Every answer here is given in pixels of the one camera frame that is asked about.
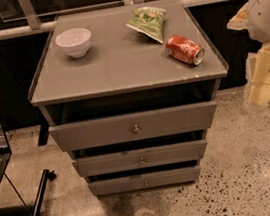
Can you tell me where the white ceramic bowl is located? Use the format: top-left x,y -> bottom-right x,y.
55,27 -> 92,58

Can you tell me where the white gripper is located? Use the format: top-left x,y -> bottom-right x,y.
244,43 -> 270,107

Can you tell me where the red soda can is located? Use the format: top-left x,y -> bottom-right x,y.
165,35 -> 205,66

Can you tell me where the grey top drawer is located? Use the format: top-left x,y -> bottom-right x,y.
49,101 -> 216,151

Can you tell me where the black cable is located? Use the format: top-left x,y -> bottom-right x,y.
3,167 -> 55,216

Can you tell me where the grey drawer cabinet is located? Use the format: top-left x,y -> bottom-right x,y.
29,0 -> 228,185

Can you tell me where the grey middle drawer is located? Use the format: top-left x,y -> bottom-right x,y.
73,139 -> 207,177

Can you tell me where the black stand leg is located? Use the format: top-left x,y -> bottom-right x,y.
29,169 -> 56,216

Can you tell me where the green chip bag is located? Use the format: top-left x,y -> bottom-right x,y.
126,6 -> 166,44

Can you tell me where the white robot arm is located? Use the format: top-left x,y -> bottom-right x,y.
227,0 -> 270,111

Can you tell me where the grey drawer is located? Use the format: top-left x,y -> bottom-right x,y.
49,101 -> 216,151
73,139 -> 207,177
88,165 -> 201,196

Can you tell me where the grey bottom drawer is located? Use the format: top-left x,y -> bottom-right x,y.
88,165 -> 201,196

